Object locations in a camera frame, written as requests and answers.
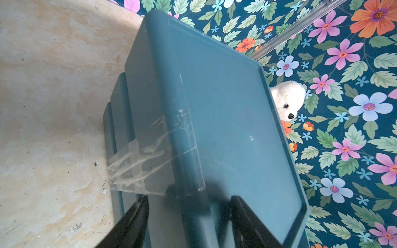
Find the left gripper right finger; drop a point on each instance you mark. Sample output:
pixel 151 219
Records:
pixel 248 229

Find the white plush dog toy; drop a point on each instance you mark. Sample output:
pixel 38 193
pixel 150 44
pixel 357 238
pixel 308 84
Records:
pixel 289 98

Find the teal plastic drawer cabinet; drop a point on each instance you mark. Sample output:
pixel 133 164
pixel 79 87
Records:
pixel 241 142

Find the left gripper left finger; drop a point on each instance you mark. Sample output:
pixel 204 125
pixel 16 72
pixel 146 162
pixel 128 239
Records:
pixel 130 231

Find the clear adhesive tape strip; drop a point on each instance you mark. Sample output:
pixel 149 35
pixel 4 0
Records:
pixel 162 160

